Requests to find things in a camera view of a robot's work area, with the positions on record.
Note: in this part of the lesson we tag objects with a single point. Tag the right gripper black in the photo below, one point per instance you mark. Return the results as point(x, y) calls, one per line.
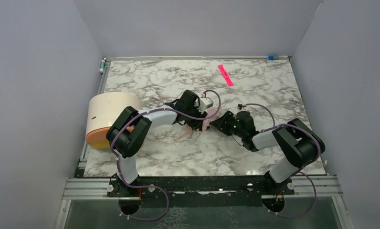
point(226, 120)

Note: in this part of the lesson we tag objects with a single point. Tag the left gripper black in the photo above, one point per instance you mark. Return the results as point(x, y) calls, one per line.
point(194, 119)

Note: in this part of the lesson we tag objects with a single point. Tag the pink folding umbrella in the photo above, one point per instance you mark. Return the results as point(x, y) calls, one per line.
point(205, 124)

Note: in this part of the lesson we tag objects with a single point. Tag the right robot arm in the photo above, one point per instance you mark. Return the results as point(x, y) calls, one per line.
point(299, 144)

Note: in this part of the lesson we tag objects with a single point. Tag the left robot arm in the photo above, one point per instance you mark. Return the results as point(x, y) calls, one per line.
point(127, 134)

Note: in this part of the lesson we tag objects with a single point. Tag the cream cylindrical umbrella bin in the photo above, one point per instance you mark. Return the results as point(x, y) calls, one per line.
point(103, 110)

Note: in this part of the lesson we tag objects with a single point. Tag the pink highlighter marker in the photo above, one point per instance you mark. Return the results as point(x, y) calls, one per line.
point(225, 75)

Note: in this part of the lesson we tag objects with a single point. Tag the green white marker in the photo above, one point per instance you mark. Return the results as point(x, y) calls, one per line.
point(102, 66)

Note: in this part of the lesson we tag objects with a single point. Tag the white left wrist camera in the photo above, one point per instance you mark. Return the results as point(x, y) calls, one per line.
point(204, 103)

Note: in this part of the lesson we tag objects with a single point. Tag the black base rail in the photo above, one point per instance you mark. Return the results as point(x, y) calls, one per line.
point(197, 191)

